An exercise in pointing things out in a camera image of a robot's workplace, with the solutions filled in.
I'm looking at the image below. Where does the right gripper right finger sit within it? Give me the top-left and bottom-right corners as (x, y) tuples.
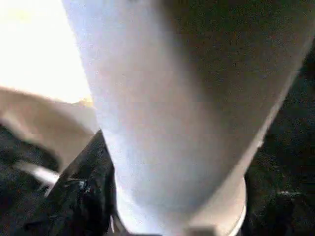
(242, 137), (315, 236)

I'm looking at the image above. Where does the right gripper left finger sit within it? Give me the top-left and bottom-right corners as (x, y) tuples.
(23, 129), (116, 236)

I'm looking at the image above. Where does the white plastic table leg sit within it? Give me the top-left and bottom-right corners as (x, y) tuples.
(61, 0), (315, 236)

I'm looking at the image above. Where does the white plastic table top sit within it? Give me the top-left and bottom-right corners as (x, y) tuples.
(0, 0), (248, 236)

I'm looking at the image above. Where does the black mat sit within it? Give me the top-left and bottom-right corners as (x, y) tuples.
(0, 44), (315, 236)

